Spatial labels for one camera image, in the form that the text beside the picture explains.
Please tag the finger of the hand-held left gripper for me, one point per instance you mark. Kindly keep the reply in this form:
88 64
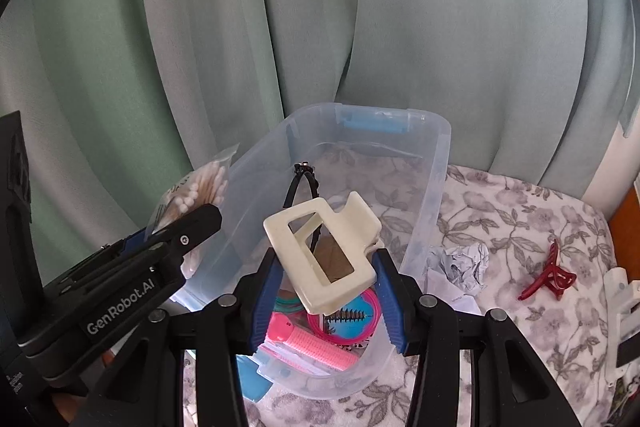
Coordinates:
136 239
197 224

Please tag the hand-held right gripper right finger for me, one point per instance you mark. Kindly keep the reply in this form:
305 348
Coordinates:
387 302

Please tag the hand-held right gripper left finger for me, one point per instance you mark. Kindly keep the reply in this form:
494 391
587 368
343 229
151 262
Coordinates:
262 307

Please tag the pink round mirror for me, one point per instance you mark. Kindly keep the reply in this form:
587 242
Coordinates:
371 304

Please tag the cotton swab packet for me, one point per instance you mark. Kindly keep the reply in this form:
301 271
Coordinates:
200 187

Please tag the white hair claw clip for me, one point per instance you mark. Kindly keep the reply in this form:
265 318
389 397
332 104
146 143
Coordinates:
300 267

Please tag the pink hair roller clip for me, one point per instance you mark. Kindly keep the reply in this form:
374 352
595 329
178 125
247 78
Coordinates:
310 344

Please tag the brown tape roll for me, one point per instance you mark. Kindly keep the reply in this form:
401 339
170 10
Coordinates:
337 263

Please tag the black thin headband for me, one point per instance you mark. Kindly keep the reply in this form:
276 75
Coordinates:
291 187

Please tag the clear plastic storage box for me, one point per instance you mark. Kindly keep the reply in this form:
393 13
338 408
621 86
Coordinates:
420 187

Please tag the crumpled white paper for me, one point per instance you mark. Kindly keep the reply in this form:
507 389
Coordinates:
462 267

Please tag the dark red hair claw clip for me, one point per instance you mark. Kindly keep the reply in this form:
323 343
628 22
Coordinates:
547 279

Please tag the white power strip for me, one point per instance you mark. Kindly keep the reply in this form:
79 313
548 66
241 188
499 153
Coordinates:
617 307

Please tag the pale green curtain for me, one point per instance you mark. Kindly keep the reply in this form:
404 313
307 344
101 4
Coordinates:
300 7

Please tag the black charger plug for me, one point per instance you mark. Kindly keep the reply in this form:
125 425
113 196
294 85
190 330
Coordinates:
630 352

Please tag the wooden cabinet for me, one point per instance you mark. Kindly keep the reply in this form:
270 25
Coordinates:
627 232

